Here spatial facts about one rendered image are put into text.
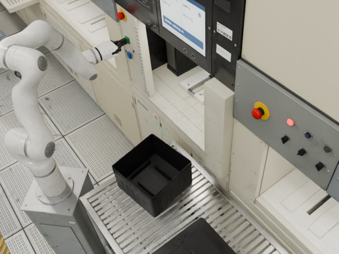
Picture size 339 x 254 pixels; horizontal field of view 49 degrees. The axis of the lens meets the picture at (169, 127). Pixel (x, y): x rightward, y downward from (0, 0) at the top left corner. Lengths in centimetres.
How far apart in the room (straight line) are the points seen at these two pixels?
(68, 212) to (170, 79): 96
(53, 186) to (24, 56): 69
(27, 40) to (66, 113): 192
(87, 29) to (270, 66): 186
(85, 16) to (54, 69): 116
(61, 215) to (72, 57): 78
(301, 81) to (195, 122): 97
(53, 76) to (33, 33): 233
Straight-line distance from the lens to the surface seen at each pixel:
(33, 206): 203
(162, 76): 231
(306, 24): 106
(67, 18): 306
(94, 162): 306
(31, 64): 153
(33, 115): 166
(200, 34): 143
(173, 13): 153
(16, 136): 175
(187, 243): 166
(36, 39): 164
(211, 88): 143
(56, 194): 199
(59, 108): 357
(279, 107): 125
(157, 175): 195
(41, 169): 183
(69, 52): 181
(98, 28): 284
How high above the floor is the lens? 237
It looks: 48 degrees down
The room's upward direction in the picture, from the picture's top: 6 degrees counter-clockwise
